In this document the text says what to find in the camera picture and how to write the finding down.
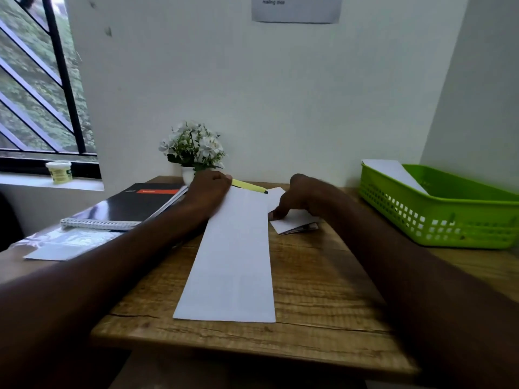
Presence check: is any person's left hand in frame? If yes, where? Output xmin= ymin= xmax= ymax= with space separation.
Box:
xmin=183 ymin=169 xmax=234 ymax=220

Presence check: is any person's right hand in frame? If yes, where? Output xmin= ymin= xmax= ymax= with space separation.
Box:
xmin=267 ymin=173 xmax=338 ymax=223

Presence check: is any grey lined printed document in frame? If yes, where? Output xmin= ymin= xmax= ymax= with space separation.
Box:
xmin=265 ymin=186 xmax=322 ymax=236

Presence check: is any white envelope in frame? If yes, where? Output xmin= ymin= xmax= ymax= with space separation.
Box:
xmin=172 ymin=186 xmax=277 ymax=324
xmin=361 ymin=158 xmax=430 ymax=196

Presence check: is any clear plastic sleeve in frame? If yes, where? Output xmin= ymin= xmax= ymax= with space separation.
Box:
xmin=11 ymin=226 xmax=125 ymax=262

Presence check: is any green plastic basket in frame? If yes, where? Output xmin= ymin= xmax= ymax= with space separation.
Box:
xmin=358 ymin=160 xmax=519 ymax=251

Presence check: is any stack of white envelopes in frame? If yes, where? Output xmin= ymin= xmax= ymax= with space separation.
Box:
xmin=22 ymin=240 xmax=103 ymax=262

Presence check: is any person's left forearm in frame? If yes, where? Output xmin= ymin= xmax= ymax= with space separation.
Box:
xmin=0 ymin=198 xmax=211 ymax=389

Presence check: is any person's right forearm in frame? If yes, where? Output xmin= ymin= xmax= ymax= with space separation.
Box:
xmin=320 ymin=190 xmax=519 ymax=389

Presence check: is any white flower plant in pot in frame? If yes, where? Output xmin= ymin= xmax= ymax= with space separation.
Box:
xmin=157 ymin=120 xmax=227 ymax=187

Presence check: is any black spiral notebook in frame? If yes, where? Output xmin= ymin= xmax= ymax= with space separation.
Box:
xmin=59 ymin=182 xmax=190 ymax=232

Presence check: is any small cream jar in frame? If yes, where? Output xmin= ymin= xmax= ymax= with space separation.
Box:
xmin=45 ymin=160 xmax=74 ymax=185

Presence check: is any white window sill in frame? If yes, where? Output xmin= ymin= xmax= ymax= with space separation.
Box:
xmin=0 ymin=171 xmax=106 ymax=192

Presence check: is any paper notice sheet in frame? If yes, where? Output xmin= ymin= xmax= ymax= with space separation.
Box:
xmin=250 ymin=0 xmax=344 ymax=25

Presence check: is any black window grille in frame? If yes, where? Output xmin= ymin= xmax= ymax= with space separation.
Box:
xmin=0 ymin=0 xmax=103 ymax=180

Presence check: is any black backpack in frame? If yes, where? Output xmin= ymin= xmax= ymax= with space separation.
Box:
xmin=0 ymin=191 xmax=26 ymax=253

